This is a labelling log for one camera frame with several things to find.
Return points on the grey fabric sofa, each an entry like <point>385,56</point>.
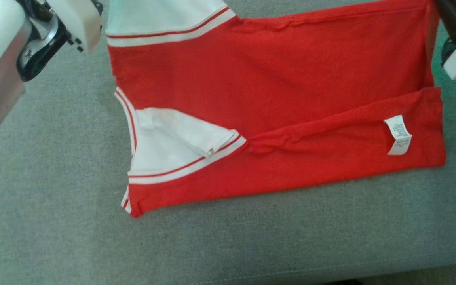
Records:
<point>251,245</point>

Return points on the red and white shirt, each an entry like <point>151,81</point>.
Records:
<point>271,79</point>

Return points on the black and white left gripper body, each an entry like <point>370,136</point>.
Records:
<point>79,19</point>

